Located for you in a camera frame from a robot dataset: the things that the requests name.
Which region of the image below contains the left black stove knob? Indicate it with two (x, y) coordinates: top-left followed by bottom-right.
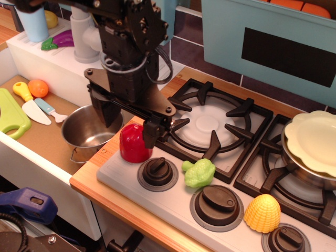
(137, 157), (179, 192)

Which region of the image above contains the right black burner grate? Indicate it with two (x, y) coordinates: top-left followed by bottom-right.
(234, 114), (335, 238)

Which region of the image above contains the teal cabinet post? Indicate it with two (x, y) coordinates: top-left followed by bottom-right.
(156, 0), (177, 46)

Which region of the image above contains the black oven door handle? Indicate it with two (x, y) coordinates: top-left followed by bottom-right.
(106, 230), (144, 252)

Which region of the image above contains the orange toy fruit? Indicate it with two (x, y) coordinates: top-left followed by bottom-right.
(28, 79), (49, 98)

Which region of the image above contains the yellow handled toy knife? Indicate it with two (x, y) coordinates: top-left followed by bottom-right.
(13, 81), (51, 125)

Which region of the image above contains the cream scalloped plate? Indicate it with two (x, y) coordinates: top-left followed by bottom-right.
(284, 111), (335, 177)

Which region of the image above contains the yellow toy corn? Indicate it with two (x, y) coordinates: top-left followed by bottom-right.
(244, 194), (281, 234)

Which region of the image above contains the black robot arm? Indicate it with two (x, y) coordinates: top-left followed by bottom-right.
(65, 1), (176, 149)

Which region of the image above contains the left black burner grate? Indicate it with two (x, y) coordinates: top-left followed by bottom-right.
(156, 79), (273, 184)

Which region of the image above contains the white stove top panel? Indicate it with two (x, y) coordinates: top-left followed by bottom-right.
(96, 86), (336, 252)

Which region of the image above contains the light blue cup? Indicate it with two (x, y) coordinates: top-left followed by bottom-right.
(15, 7), (49, 43)

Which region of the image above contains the teal toy microwave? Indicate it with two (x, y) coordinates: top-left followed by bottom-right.
(202, 1), (335, 107)

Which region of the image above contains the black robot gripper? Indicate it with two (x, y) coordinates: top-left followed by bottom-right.
(84, 52), (176, 149)

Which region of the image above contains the black burner grate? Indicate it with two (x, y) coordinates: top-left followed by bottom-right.
(156, 79), (273, 184)
(234, 114), (335, 238)

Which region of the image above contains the right black stove knob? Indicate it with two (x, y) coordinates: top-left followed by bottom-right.
(261, 223), (312, 252)

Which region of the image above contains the purple toy eggplant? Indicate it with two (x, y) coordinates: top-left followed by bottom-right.
(41, 29), (74, 51)

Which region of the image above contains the small steel pot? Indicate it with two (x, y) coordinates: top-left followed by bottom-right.
(61, 105), (124, 164)

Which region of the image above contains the middle black stove knob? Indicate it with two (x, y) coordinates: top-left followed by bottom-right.
(190, 185), (244, 233)

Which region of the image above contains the yellow toy lemon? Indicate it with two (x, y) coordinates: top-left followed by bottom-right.
(44, 10), (58, 29)

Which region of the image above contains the blue clamp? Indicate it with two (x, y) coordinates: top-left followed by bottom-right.
(1, 187), (58, 225)

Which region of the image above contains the grey toy faucet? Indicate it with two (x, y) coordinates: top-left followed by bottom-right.
(70, 7), (102, 64)

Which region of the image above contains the red toy sweet potato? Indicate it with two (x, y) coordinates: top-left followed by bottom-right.
(119, 124), (153, 163)

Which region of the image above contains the blue handled toy fork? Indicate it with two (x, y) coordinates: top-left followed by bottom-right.
(35, 98), (68, 123)

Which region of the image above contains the green toy broccoli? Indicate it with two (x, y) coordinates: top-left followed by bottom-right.
(182, 158), (216, 188)

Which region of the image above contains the black stove knob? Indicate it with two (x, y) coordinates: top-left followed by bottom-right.
(190, 185), (244, 233)
(137, 157), (179, 192)
(261, 223), (312, 252)

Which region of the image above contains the steel pan on stove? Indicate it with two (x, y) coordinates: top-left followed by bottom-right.
(281, 123), (335, 191)

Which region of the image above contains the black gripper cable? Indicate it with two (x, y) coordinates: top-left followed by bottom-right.
(145, 47), (174, 85)

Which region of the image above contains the green cutting board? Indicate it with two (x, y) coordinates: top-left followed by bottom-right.
(1, 88), (32, 140)

